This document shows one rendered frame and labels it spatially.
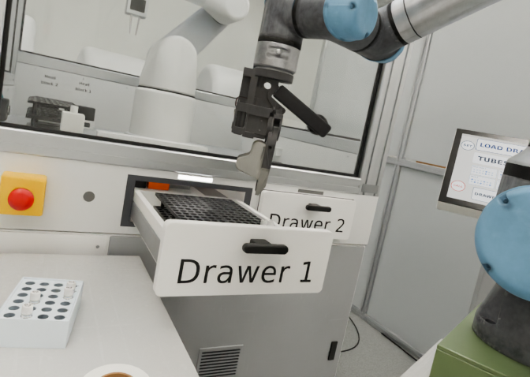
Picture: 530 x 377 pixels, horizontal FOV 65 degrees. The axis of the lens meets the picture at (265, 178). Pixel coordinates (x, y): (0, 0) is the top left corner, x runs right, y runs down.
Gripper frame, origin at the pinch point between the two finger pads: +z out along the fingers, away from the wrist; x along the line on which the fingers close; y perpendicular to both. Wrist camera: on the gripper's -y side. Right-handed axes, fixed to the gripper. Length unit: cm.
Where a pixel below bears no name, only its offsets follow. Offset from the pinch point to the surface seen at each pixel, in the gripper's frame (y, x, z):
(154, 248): 15.5, 7.9, 12.0
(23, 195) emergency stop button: 40.4, 1.4, 9.6
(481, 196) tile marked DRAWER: -68, -46, -2
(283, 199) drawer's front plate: -7.5, -26.9, 6.6
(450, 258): -113, -131, 40
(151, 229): 17.2, 4.1, 10.2
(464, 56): -101, -153, -65
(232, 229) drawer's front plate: 3.8, 13.4, 5.0
